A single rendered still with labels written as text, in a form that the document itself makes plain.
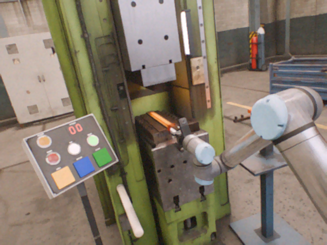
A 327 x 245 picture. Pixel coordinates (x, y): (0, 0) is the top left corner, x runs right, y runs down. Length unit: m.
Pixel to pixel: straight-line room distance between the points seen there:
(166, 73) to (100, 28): 0.43
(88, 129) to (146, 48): 0.52
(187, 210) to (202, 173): 0.57
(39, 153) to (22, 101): 5.50
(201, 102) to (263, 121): 0.98
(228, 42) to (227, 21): 0.69
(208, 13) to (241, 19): 7.94
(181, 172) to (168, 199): 0.19
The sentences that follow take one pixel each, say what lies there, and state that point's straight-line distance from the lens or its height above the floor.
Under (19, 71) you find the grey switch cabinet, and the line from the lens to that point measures 6.51.
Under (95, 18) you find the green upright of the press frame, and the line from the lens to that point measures 1.40.
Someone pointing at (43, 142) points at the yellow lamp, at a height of 1.16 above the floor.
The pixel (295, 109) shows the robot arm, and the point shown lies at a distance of 0.70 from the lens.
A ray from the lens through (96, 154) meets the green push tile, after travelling 1.17.
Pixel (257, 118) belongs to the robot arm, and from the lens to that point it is 0.71.
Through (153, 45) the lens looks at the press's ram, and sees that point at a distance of 1.31.
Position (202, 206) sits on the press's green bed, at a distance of 1.72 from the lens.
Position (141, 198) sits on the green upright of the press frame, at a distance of 1.72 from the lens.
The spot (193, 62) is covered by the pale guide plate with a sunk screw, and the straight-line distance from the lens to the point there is 1.55.
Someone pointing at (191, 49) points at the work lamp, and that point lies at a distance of 1.52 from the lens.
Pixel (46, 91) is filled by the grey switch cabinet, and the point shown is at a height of 0.75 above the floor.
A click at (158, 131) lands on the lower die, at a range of 1.40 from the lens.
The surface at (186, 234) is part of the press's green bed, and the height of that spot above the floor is 0.17.
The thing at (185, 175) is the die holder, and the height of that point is 0.67.
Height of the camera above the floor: 1.50
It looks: 19 degrees down
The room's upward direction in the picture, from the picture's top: 10 degrees counter-clockwise
